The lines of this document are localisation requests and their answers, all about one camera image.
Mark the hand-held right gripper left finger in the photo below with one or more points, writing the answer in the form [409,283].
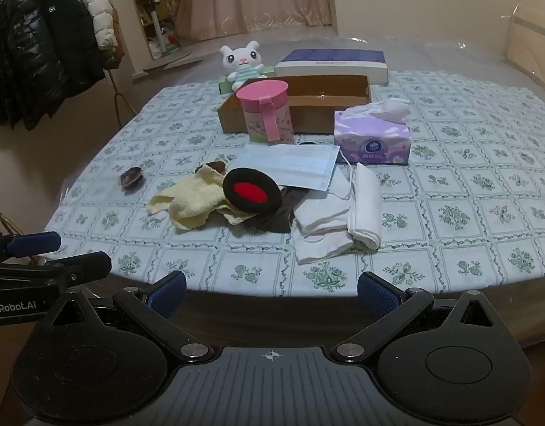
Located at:
[168,292]

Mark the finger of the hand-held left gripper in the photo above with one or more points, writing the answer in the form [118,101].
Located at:
[72,270]
[32,244]

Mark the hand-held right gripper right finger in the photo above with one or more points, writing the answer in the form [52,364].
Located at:
[375,293]

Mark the thin white cloth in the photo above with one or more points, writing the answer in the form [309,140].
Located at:
[319,226]

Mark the pale yellow fuzzy cloth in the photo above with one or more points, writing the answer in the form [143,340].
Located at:
[188,204]

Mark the white towel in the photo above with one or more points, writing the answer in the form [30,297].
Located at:
[365,204]

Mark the dark brown scrunchie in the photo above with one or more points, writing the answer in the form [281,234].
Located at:
[217,167]
[131,178]

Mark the dark grey cloth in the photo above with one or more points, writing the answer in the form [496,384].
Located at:
[277,222]

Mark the black fuzzy pad red centre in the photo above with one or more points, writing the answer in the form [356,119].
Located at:
[250,191]

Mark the blue face mask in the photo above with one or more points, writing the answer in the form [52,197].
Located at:
[290,164]

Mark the brown cardboard box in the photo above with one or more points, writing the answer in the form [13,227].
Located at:
[317,115]

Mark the purple tissue pack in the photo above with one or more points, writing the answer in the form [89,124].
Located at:
[374,142]

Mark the gold clothes rack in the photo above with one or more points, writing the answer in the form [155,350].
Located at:
[117,106]

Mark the glossy black puffer jacket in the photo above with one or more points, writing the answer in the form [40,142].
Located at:
[10,53]

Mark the pink lidded cup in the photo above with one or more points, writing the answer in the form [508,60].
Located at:
[263,115]

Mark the black jacket with small logo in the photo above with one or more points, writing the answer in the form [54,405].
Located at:
[68,44]

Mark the brown jacket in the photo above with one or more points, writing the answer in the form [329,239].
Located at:
[117,40]

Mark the blue and white flat box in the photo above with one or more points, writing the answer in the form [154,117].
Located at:
[334,71]

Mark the small green box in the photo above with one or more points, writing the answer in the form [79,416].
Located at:
[268,72]

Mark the white plush bunny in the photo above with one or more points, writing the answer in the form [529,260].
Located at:
[239,60]

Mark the white puffer jacket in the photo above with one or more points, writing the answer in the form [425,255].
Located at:
[97,9]

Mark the standing fan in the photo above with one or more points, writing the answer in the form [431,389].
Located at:
[158,26]

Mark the wooden bed headboard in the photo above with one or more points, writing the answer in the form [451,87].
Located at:
[534,40]

